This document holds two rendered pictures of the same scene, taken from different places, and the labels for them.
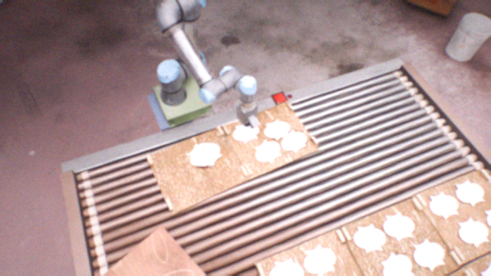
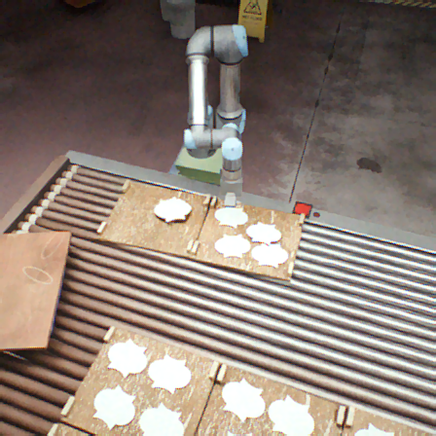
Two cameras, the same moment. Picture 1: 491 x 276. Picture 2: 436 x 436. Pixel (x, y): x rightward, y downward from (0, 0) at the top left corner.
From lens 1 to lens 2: 0.95 m
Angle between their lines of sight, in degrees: 29
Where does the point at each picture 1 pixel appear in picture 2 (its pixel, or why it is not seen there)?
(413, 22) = not seen: outside the picture
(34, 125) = (125, 143)
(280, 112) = (286, 221)
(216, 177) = (163, 235)
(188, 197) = (124, 234)
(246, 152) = (212, 233)
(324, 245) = (191, 366)
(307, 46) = not seen: outside the picture
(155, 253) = (44, 246)
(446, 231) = not seen: outside the picture
